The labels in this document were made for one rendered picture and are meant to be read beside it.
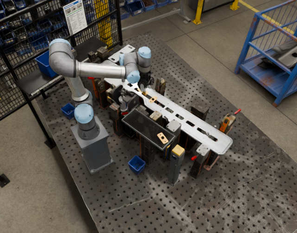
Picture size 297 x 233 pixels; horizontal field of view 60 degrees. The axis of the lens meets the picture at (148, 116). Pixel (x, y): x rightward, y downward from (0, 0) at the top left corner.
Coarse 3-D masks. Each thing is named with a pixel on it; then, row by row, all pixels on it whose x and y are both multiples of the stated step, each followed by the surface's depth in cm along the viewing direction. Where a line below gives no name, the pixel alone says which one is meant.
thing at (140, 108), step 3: (141, 105) 199; (138, 108) 197; (141, 108) 197; (144, 108) 197; (141, 111) 195; (135, 132) 218; (135, 135) 222; (138, 135) 217; (132, 138) 225; (135, 138) 224; (138, 138) 221; (138, 141) 223
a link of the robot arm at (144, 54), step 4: (140, 48) 154; (144, 48) 154; (148, 48) 154; (140, 52) 152; (144, 52) 151; (148, 52) 152; (140, 56) 153; (144, 56) 152; (148, 56) 154; (140, 60) 154; (144, 60) 154; (148, 60) 156; (140, 64) 159; (144, 64) 157; (148, 64) 158
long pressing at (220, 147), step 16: (112, 64) 240; (112, 80) 227; (144, 96) 215; (160, 96) 216; (160, 112) 205; (176, 112) 205; (192, 128) 195; (208, 128) 196; (208, 144) 187; (224, 144) 187
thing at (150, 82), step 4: (140, 72) 164; (148, 72) 166; (152, 72) 164; (140, 76) 170; (144, 76) 168; (148, 76) 164; (152, 76) 170; (140, 80) 170; (144, 80) 167; (148, 80) 167; (152, 80) 170; (144, 84) 169; (148, 84) 171
